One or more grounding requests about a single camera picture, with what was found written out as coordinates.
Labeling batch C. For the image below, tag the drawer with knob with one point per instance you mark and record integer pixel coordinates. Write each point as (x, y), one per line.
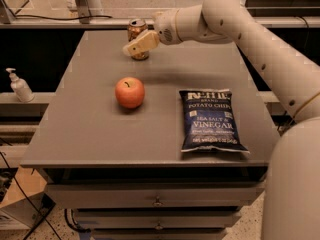
(154, 195)
(157, 219)

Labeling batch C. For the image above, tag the orange soda can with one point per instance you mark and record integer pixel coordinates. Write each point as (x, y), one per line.
(135, 27)

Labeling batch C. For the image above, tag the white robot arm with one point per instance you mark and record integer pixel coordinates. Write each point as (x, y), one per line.
(292, 196)

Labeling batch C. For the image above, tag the left metal frame post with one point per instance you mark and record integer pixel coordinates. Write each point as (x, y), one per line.
(83, 11)

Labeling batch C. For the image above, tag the middle drawer with knob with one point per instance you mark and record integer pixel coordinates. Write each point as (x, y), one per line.
(157, 219)

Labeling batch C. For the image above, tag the blue potato chips bag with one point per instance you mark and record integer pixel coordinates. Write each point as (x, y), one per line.
(209, 122)

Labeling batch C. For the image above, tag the top drawer with knob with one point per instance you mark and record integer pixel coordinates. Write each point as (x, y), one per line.
(154, 195)

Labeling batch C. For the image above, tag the grey drawer cabinet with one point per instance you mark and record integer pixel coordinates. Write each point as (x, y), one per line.
(87, 137)

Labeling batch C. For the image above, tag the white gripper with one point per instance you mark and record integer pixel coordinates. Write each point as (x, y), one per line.
(165, 26)

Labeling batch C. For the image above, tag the red apple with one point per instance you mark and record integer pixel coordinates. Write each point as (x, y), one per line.
(129, 92)

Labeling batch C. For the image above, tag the white pump soap bottle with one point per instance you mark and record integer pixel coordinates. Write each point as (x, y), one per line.
(20, 87)

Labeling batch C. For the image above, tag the cardboard box on floor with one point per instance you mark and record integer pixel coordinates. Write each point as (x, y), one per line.
(21, 196)

